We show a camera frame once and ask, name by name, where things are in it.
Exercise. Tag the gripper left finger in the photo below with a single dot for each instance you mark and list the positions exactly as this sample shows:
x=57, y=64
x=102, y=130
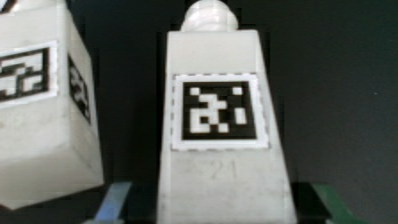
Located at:
x=111, y=209

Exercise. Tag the white table leg near right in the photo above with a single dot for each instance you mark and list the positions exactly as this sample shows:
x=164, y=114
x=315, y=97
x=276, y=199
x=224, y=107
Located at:
x=50, y=157

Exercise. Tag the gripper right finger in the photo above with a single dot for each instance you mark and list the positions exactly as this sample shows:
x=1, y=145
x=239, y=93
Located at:
x=320, y=206

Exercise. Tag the white table leg with tag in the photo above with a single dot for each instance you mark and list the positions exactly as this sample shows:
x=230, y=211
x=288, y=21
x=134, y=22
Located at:
x=224, y=185

